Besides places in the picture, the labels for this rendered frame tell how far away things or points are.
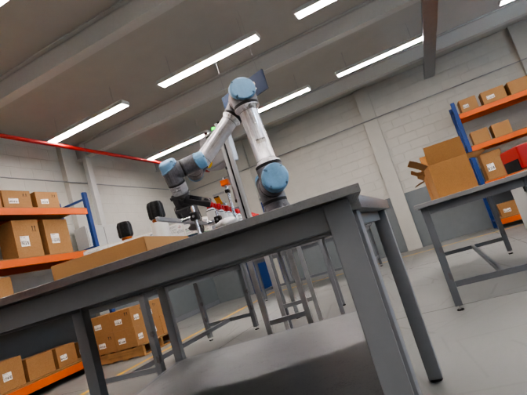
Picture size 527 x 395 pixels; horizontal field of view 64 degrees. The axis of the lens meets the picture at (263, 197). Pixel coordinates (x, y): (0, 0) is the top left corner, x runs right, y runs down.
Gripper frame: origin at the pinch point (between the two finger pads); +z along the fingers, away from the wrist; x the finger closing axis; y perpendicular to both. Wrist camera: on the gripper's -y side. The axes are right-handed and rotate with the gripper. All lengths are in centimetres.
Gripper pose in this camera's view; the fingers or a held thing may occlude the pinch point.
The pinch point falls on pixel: (203, 230)
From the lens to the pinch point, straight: 191.3
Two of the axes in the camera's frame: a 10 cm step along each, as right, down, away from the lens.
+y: -9.4, 3.1, 1.5
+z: 3.4, 8.6, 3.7
